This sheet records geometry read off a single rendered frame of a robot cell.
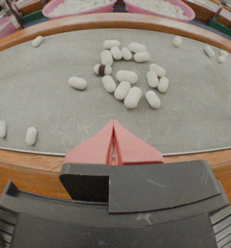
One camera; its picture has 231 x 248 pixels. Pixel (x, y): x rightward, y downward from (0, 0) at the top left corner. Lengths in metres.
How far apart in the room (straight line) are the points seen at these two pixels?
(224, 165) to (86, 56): 0.34
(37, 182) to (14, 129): 0.12
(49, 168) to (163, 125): 0.19
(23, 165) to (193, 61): 0.40
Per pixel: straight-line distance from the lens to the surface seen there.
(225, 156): 0.28
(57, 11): 0.56
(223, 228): 0.50
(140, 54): 0.26
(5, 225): 0.48
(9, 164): 0.25
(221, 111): 0.32
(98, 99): 0.22
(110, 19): 0.35
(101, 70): 0.23
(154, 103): 0.21
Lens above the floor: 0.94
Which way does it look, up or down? 76 degrees down
